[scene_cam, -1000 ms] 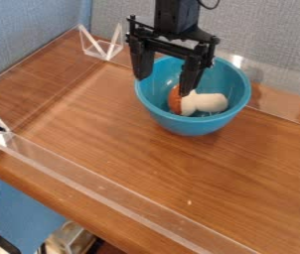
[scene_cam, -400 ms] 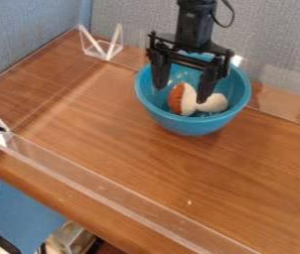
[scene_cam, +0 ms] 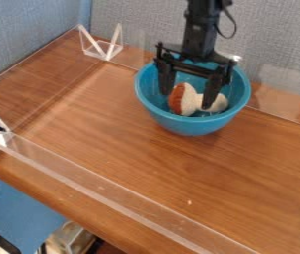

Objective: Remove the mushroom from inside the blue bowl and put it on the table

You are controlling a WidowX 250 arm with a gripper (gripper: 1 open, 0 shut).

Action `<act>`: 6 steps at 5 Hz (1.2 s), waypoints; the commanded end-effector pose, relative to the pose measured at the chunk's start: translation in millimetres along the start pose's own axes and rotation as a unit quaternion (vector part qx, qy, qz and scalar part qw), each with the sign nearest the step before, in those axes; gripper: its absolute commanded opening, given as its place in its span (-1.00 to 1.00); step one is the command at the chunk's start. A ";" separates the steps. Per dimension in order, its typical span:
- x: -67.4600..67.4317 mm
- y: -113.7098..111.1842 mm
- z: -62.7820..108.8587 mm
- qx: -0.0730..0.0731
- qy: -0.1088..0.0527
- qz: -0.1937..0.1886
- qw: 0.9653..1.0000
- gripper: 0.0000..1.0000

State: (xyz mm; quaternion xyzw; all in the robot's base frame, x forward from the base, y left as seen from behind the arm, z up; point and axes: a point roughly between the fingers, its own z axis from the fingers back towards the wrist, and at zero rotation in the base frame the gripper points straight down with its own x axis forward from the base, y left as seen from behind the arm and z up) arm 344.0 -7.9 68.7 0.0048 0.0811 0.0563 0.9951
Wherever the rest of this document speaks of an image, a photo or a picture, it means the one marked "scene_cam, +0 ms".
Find metal frame under table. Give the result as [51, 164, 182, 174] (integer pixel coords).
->
[35, 221, 97, 254]

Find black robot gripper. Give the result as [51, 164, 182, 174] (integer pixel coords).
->
[154, 0, 237, 109]

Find blue plastic bowl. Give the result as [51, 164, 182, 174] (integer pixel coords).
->
[134, 63, 252, 136]

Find brown and white toy mushroom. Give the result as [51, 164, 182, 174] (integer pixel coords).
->
[168, 82, 228, 116]

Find clear acrylic front barrier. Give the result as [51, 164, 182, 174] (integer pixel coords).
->
[3, 132, 257, 254]

